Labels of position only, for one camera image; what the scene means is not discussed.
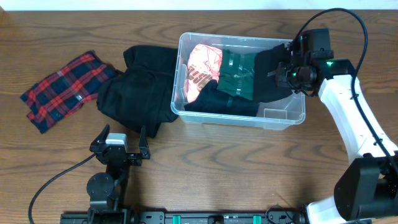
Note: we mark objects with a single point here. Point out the large black garment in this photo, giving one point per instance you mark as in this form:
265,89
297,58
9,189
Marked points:
141,96

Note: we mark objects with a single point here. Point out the dark navy garment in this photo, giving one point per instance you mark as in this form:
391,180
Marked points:
211,100

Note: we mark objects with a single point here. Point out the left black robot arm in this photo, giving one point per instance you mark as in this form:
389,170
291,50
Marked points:
106,189

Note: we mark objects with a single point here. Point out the clear plastic storage bin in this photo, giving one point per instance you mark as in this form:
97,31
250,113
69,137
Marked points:
276,115

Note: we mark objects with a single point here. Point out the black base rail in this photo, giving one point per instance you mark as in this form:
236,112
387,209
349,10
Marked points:
273,216

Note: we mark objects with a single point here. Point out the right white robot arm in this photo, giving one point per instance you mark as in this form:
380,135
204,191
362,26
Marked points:
368,188

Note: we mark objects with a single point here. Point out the dark green cloth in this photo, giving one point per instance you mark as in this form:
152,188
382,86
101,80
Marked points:
237,74

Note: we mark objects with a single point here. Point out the black cloth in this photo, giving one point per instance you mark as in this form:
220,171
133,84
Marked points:
265,88

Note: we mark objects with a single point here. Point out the red plaid cloth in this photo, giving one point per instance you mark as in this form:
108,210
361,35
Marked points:
65,91

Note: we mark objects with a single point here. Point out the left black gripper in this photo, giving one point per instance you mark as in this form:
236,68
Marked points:
143,154

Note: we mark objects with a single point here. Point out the pink printed shirt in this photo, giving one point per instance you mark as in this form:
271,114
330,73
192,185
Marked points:
203,66

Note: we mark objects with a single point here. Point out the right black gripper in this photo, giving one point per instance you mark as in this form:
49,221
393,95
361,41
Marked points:
282,77

